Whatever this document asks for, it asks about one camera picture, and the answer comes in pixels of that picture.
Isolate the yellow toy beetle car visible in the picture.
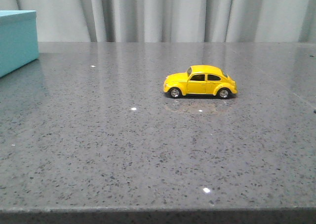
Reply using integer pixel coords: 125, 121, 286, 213
163, 65, 237, 99

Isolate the turquoise blue box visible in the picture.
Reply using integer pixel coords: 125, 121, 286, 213
0, 10, 39, 76

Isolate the grey pleated curtain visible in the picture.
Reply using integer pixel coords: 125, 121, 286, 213
0, 0, 316, 42

